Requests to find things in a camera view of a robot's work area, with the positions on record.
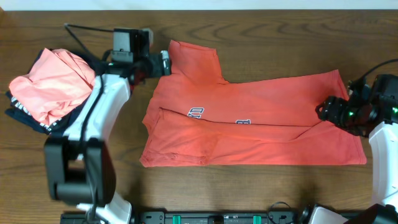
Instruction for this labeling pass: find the red-orange soccer t-shirt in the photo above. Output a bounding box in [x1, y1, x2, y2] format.
[140, 41, 366, 167]

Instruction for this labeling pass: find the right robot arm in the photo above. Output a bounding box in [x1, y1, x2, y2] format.
[297, 84, 397, 224]

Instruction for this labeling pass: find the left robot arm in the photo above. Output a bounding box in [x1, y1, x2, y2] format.
[44, 50, 171, 223]

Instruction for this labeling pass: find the folded pink shirt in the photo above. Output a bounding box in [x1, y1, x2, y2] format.
[9, 49, 95, 124]

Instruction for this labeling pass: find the black white patterned garment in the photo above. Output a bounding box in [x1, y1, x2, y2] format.
[5, 92, 70, 134]

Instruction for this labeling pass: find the folded navy garment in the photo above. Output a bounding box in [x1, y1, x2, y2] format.
[5, 49, 95, 134]

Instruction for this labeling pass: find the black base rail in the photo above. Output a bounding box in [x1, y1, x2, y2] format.
[60, 205, 361, 224]

